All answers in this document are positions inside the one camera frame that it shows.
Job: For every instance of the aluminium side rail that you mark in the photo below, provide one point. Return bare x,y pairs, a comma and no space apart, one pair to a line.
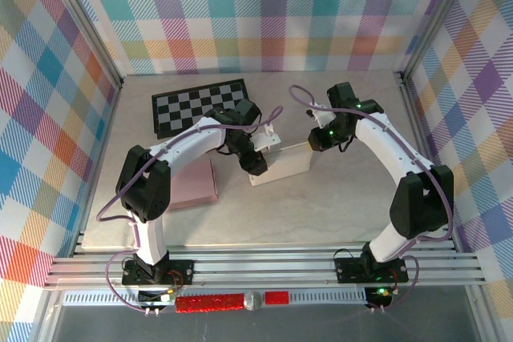
414,117

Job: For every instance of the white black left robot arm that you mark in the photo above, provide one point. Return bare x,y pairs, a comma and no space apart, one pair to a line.
148,190

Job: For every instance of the aluminium corner post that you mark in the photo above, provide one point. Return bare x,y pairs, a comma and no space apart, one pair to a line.
80,21
437,17

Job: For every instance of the red glitter patch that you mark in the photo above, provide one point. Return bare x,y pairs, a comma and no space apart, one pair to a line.
277,297

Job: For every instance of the red glitter microphone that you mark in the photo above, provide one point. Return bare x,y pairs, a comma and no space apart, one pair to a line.
208,303

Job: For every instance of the pink paper box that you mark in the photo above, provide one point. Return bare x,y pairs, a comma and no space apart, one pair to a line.
192,186

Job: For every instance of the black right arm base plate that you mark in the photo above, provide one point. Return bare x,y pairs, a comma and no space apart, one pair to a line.
348,270

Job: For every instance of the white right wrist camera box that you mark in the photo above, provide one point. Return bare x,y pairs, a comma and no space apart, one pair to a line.
322,115

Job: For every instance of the black white checkerboard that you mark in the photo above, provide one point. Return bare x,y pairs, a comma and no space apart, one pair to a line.
188,105

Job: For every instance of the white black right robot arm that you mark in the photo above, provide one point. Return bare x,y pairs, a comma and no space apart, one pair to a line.
421,206

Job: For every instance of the white paper box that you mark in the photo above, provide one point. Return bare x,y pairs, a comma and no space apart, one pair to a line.
288,166

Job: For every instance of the aluminium frame rail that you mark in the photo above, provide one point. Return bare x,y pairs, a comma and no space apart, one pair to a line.
260,268

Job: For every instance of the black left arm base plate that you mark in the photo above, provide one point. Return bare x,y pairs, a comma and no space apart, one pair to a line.
180,272

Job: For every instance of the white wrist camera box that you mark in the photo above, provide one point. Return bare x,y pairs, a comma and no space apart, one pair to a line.
264,142
322,115

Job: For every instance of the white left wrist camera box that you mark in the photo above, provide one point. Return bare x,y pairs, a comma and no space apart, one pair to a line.
264,142

